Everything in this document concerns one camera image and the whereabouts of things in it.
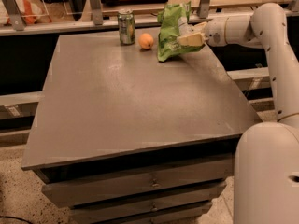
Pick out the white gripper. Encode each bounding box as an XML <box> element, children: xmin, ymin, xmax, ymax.
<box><xmin>177</xmin><ymin>18</ymin><xmax>227</xmax><ymax>47</ymax></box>

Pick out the green rice chip bag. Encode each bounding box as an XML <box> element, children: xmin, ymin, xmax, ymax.
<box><xmin>157</xmin><ymin>2</ymin><xmax>205</xmax><ymax>62</ymax></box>

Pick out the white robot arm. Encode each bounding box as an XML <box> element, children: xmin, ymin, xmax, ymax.
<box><xmin>178</xmin><ymin>3</ymin><xmax>299</xmax><ymax>224</ymax></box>

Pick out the orange white bag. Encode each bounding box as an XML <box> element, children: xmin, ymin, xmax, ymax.
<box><xmin>0</xmin><ymin>0</ymin><xmax>51</xmax><ymax>26</ymax></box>

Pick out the orange fruit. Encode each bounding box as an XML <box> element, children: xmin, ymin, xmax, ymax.
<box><xmin>138</xmin><ymin>33</ymin><xmax>154</xmax><ymax>49</ymax></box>

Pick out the green soda can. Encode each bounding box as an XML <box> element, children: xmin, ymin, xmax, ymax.
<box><xmin>118</xmin><ymin>9</ymin><xmax>135</xmax><ymax>45</ymax></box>

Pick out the grey drawer cabinet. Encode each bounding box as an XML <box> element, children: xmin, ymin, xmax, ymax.
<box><xmin>21</xmin><ymin>26</ymin><xmax>263</xmax><ymax>224</ymax></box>

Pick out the bottom drawer front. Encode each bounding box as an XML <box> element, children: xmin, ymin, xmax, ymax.
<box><xmin>99</xmin><ymin>201</ymin><xmax>212</xmax><ymax>224</ymax></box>

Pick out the metal railing with posts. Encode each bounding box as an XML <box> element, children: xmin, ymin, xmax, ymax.
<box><xmin>1</xmin><ymin>0</ymin><xmax>298</xmax><ymax>35</ymax></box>

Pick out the top drawer with knob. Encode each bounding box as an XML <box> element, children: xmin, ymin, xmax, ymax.
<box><xmin>42</xmin><ymin>154</ymin><xmax>234</xmax><ymax>207</ymax></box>

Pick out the drawer with knob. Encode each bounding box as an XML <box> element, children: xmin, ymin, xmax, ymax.
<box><xmin>42</xmin><ymin>154</ymin><xmax>234</xmax><ymax>207</ymax></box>
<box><xmin>68</xmin><ymin>180</ymin><xmax>227</xmax><ymax>224</ymax></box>

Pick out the middle drawer with knob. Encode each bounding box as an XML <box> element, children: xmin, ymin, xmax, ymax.
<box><xmin>68</xmin><ymin>180</ymin><xmax>227</xmax><ymax>224</ymax></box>

